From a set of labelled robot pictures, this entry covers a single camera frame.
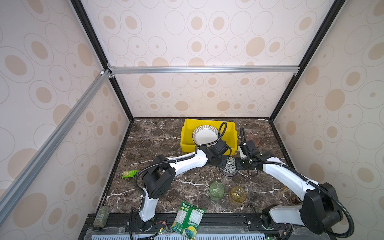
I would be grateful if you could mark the yellow glass cup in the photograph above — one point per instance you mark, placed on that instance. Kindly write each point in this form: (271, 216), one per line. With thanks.
(238, 195)

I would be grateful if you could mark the pink glass cup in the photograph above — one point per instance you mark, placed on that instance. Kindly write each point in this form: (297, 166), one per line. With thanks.
(256, 139)

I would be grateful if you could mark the green glass cup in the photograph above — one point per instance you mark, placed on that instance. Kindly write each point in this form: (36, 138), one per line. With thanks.
(216, 191)

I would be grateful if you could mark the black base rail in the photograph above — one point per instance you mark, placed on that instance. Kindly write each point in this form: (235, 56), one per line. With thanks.
(213, 226)

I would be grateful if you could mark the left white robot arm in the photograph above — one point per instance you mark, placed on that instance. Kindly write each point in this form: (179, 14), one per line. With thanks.
(155, 180)

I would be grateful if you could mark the small bottle at base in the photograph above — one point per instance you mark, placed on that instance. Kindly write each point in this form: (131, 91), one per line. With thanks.
(102, 217)

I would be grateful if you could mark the horizontal aluminium frame bar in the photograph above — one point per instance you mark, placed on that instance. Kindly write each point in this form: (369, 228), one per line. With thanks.
(205, 69)

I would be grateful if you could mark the yellow plastic bin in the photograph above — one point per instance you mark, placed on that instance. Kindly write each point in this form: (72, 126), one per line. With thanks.
(190, 125)

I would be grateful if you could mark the small green packet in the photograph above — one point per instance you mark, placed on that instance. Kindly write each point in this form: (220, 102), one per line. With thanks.
(129, 174)

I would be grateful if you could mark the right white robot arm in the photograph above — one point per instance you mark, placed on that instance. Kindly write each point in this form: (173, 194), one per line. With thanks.
(320, 210)

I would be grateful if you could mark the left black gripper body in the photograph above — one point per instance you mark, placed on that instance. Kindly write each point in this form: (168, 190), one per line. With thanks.
(220, 161)

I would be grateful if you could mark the green snack bag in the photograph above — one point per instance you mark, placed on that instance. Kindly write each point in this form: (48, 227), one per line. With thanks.
(187, 220)

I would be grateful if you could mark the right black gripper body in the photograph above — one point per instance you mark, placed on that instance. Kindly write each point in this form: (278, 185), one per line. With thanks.
(242, 164)

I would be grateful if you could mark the left aluminium frame bar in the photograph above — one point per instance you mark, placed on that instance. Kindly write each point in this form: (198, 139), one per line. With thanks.
(29, 173)

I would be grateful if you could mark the black floral pattern bowl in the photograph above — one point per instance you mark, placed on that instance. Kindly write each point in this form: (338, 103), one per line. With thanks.
(230, 169)

